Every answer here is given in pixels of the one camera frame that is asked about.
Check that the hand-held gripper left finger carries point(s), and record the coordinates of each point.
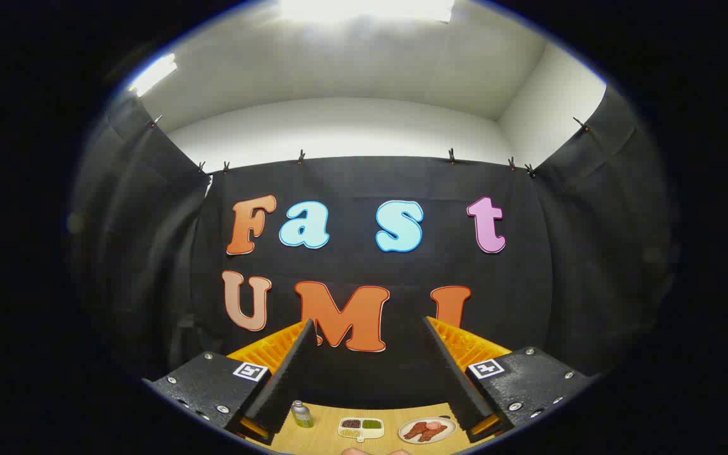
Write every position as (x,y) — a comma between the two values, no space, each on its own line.
(291,373)

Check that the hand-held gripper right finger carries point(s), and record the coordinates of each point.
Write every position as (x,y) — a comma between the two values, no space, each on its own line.
(449,373)

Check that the silver bottle with green label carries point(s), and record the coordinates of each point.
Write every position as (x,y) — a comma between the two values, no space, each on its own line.
(301,414)

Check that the brown meat slice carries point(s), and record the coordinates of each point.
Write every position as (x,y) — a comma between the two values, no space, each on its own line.
(414,431)
(436,431)

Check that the white oval plate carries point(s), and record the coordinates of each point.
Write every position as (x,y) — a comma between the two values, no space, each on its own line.
(427,430)

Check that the white divided tray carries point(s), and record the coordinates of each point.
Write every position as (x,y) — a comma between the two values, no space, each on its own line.
(361,428)

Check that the row of black cloth clips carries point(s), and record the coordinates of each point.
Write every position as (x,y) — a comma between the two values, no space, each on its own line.
(301,157)

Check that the ceiling light panel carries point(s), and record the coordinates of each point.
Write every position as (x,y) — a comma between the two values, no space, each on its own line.
(364,9)
(152,74)

